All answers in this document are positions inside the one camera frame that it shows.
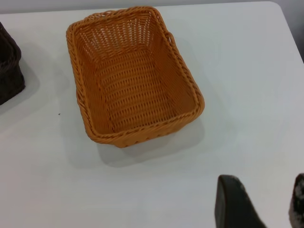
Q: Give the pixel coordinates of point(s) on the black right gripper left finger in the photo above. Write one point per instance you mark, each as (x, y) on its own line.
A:
(234, 206)

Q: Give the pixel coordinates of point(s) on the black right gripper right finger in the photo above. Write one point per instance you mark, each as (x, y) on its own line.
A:
(298, 204)

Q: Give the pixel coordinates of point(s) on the orange woven basket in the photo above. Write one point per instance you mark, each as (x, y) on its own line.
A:
(137, 83)

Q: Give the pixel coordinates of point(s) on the black woven basket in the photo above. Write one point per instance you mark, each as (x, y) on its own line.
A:
(9, 78)

